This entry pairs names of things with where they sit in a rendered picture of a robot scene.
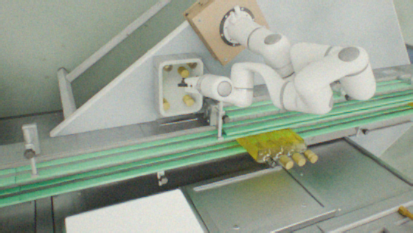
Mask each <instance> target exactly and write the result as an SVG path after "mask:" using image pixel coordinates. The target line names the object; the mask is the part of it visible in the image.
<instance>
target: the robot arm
mask: <svg viewBox="0 0 413 233"><path fill-rule="evenodd" d="M234 9H235V12H232V11H231V12H230V16H229V17H228V18H227V20H226V22H225V24H224V26H223V33H224V35H225V37H226V39H227V40H228V41H230V42H232V43H240V44H242V45H243V46H245V47H246V48H247V49H248V50H249V51H251V52H253V53H254V54H256V55H262V57H263V59H264V61H265V64H262V63H252V62H237V63H235V64H233V66H232V69H231V75H230V79H229V78H228V77H224V76H219V75H215V74H203V75H201V76H198V75H197V76H196V77H190V78H185V77H183V78H182V81H181V83H178V87H185V89H184V90H185V91H186V92H190V93H196V94H201V95H203V96H205V97H209V98H212V99H214V100H218V101H222V102H227V103H230V104H233V105H236V106H240V107H246V106H249V105H251V103H252V98H253V90H254V89H253V88H254V74H255V72H258V73H260V74H261V75H262V77H263V79H264V81H265V84H266V85H267V88H268V91H269V94H270V96H271V100H272V102H273V104H274V105H275V106H276V107H278V108H281V109H286V110H290V111H298V112H302V113H308V114H316V115H322V114H326V113H327V112H328V111H329V110H330V109H331V108H332V106H333V100H334V99H333V92H332V90H331V89H330V86H329V84H330V83H332V82H333V81H335V80H337V79H339V80H340V83H341V85H342V88H343V89H344V92H345V93H346V94H347V95H348V96H350V97H352V98H353V99H355V100H368V99H369V98H371V97H372V96H373V94H374V93H375V90H376V82H375V78H374V75H373V73H372V69H371V66H370V63H369V57H368V54H367V52H366V51H365V50H364V49H363V48H361V47H360V46H356V45H350V46H345V47H341V46H333V45H327V44H317V43H311V42H298V43H296V44H294V45H293V47H292V48H291V44H290V42H289V41H288V39H287V38H286V37H285V36H284V35H283V34H280V33H277V32H272V31H271V30H269V29H266V28H265V27H263V26H262V25H259V24H257V23H255V22H253V21H252V19H251V16H250V15H249V14H248V13H247V12H245V11H240V8H239V6H237V5H236V6H234Z"/></svg>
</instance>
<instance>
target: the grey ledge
mask: <svg viewBox="0 0 413 233"><path fill-rule="evenodd" d="M411 118H412V114H411V115H407V116H401V117H398V118H394V119H389V120H385V121H382V122H374V123H369V124H366V125H362V128H364V129H365V128H366V129H368V130H369V133H372V132H376V131H381V130H384V129H387V128H393V127H395V126H399V125H405V124H408V123H411V122H412V121H411ZM356 132H357V130H356V129H355V127H354V128H348V129H344V130H341V131H336V132H332V133H326V134H323V135H319V136H314V137H311V138H304V139H305V141H306V142H307V144H308V145H311V144H315V143H319V142H324V141H327V140H330V139H339V138H342V137H345V136H348V137H350V138H352V137H355V135H356Z"/></svg>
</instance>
